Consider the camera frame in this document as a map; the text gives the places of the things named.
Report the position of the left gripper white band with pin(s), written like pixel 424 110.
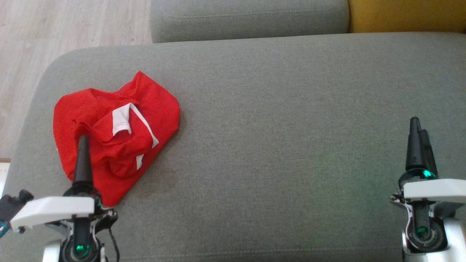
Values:
pixel 54 211

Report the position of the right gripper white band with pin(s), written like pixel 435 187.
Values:
pixel 433 191

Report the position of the red and white sports garment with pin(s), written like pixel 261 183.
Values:
pixel 94 109

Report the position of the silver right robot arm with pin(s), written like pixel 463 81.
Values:
pixel 422 229

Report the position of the yellow sofa backrest cushion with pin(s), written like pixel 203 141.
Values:
pixel 400 14

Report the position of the large grey sofa seat cushion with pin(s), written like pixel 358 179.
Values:
pixel 262 145

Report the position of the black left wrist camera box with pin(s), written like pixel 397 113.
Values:
pixel 14 203

